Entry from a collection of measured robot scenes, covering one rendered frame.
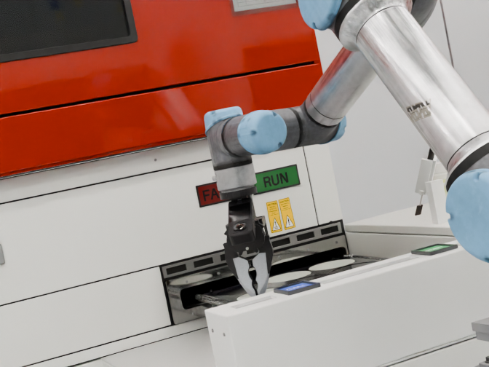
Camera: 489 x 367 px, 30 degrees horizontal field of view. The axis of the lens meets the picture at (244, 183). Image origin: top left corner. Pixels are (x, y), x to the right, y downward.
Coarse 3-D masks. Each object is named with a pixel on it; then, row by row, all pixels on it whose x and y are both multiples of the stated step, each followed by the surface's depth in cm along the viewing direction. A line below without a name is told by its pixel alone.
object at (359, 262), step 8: (312, 264) 202; (352, 264) 192; (360, 264) 190; (288, 272) 198; (312, 272) 192; (320, 272) 190; (328, 272) 188; (336, 272) 186; (288, 280) 188; (296, 280) 186; (224, 288) 194; (232, 288) 192; (240, 288) 190; (256, 288) 186; (216, 296) 186; (224, 296) 184; (232, 296) 182
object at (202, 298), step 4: (196, 296) 191; (200, 296) 189; (204, 296) 187; (200, 300) 189; (204, 300) 186; (208, 300) 184; (212, 300) 182; (216, 300) 181; (220, 300) 179; (224, 300) 178; (216, 304) 181; (220, 304) 178
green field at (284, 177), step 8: (288, 168) 205; (256, 176) 202; (264, 176) 203; (272, 176) 204; (280, 176) 204; (288, 176) 205; (296, 176) 206; (256, 184) 202; (264, 184) 203; (272, 184) 204; (280, 184) 204; (288, 184) 205
